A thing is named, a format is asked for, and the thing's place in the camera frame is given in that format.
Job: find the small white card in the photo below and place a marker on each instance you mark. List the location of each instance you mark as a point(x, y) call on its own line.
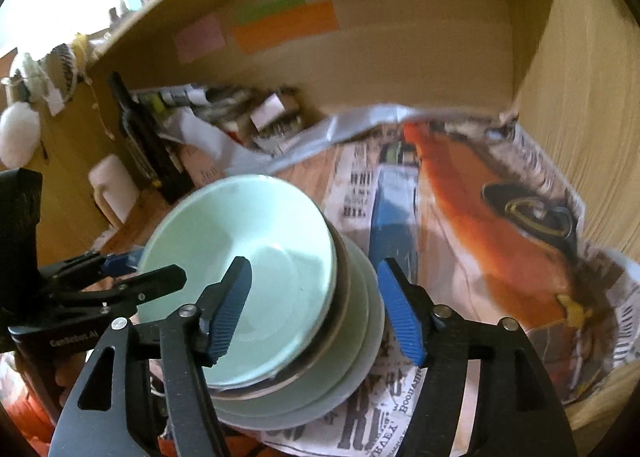
point(270, 112)

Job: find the mint green bowl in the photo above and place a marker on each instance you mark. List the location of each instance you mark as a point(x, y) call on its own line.
point(225, 237)

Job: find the mint green plate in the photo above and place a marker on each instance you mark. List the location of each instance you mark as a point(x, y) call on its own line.
point(367, 317)

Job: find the green sticky note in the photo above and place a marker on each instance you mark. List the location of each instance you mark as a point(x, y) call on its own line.
point(270, 9)

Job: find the stack of folded newspapers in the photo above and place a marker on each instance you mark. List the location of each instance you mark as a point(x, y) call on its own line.
point(215, 99)

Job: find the yellow soft item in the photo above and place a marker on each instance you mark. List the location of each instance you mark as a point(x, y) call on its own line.
point(80, 44)

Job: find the dark wine bottle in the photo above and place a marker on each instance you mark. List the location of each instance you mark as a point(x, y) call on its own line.
point(140, 137)

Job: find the printed newspaper sheet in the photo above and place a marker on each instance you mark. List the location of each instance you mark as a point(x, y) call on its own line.
point(475, 312)

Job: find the white pompom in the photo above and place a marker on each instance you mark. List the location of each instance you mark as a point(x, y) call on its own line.
point(17, 129)

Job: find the orange cloth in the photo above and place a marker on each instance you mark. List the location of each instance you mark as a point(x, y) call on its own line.
point(25, 412)

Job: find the dark brown plate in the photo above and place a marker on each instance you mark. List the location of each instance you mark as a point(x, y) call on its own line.
point(345, 297)

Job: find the orange sticky note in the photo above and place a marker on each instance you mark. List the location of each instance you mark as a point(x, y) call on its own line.
point(287, 28)

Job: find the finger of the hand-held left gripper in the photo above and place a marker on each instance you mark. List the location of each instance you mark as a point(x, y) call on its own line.
point(150, 282)
point(120, 264)

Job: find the fluffy white headband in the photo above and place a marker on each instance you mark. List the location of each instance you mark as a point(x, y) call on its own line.
point(30, 72)

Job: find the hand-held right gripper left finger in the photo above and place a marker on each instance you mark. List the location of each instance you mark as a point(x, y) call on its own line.
point(230, 312)

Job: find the large white plate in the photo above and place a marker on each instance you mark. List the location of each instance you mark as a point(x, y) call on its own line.
point(345, 397)

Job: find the pink sticky note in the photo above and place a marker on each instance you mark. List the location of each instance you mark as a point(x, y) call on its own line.
point(200, 37)

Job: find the crumpled white paper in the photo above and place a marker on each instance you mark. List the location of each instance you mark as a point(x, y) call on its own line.
point(200, 137)

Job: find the grey white paper sheet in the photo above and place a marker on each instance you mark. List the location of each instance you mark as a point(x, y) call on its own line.
point(290, 152)

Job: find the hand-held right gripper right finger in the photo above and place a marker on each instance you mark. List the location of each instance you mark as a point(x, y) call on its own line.
point(402, 317)

